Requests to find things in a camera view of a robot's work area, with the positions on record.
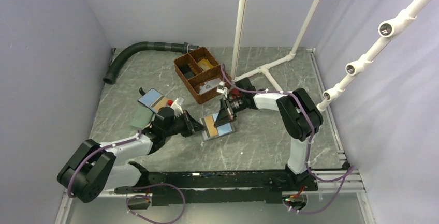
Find grey leather card holder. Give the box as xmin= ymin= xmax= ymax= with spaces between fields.
xmin=202 ymin=112 xmax=236 ymax=142

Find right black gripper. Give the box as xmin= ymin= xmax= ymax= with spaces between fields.
xmin=213 ymin=96 xmax=245 ymax=128

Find white pipe camera boom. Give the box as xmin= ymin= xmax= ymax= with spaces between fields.
xmin=317 ymin=0 xmax=431 ymax=112

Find black corrugated hose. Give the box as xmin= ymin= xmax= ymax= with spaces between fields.
xmin=102 ymin=41 xmax=201 ymax=86

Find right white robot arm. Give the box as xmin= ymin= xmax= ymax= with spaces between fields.
xmin=214 ymin=78 xmax=323 ymax=190

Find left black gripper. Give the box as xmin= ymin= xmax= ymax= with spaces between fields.
xmin=164 ymin=110 xmax=207 ymax=138

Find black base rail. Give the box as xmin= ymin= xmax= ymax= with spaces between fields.
xmin=114 ymin=168 xmax=318 ymax=206

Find open blue card wallet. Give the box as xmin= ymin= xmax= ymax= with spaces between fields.
xmin=138 ymin=88 xmax=172 ymax=114

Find brown woven divided basket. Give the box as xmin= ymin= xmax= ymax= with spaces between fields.
xmin=173 ymin=47 xmax=223 ymax=104

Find green card holder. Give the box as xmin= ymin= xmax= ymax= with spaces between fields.
xmin=130 ymin=106 xmax=154 ymax=129

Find black card in basket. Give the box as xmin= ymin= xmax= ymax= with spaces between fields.
xmin=179 ymin=65 xmax=196 ymax=79

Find cards in basket front compartment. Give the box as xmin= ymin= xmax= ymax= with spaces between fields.
xmin=199 ymin=78 xmax=221 ymax=95

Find white PVC pipe frame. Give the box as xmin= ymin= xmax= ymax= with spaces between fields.
xmin=229 ymin=0 xmax=339 ymax=87

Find red leather wallet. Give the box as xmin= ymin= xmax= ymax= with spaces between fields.
xmin=230 ymin=88 xmax=241 ymax=99

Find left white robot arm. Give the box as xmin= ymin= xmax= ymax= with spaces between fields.
xmin=56 ymin=107 xmax=206 ymax=203

